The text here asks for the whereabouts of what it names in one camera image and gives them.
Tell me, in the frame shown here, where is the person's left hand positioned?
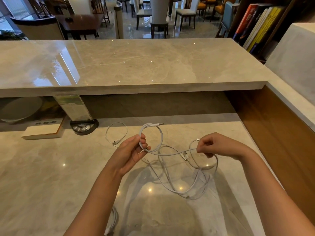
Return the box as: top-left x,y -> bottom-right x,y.
107,134 -> 151,179

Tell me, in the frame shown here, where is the row of upright books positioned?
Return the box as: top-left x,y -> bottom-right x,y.
232,3 -> 286,56

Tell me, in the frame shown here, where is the person's right forearm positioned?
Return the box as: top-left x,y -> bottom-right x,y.
240,147 -> 315,236

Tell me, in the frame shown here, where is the clear acrylic sign holder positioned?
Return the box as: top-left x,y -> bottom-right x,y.
53,94 -> 94,122

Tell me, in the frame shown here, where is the green potted plant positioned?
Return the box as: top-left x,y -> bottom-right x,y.
0,29 -> 28,41

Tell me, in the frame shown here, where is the dark wooden bookshelf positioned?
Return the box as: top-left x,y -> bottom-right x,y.
227,0 -> 315,64

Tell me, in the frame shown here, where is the dark wooden frame armchair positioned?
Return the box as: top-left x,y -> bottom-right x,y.
91,0 -> 111,27
27,0 -> 69,19

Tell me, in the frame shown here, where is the white cushioned wooden armchair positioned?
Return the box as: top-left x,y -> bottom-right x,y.
67,0 -> 94,15

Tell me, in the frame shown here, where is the person's right hand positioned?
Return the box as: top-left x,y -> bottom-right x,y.
196,132 -> 251,161

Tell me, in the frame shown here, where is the curved beige armchair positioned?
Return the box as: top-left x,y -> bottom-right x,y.
10,16 -> 65,41

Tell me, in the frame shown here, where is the tall white high-back chair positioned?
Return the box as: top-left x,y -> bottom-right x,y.
149,0 -> 171,39

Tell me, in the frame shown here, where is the dark wooden table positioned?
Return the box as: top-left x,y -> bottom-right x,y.
54,14 -> 105,40

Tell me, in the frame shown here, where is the orange chair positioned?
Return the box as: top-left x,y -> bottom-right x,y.
209,0 -> 237,23
187,0 -> 207,22

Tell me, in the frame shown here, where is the teal chair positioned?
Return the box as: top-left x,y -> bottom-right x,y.
215,1 -> 241,38

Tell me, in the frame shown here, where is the white flat box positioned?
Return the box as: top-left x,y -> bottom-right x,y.
21,118 -> 66,140

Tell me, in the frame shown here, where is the person's left forearm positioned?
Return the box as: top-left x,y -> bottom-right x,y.
63,169 -> 123,236

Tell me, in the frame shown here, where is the round grey plate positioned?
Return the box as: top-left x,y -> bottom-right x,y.
0,96 -> 44,125

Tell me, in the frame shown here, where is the black round button base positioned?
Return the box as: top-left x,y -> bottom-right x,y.
70,119 -> 99,135

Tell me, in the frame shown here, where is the dark yellow printed packet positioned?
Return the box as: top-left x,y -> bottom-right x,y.
37,97 -> 66,120

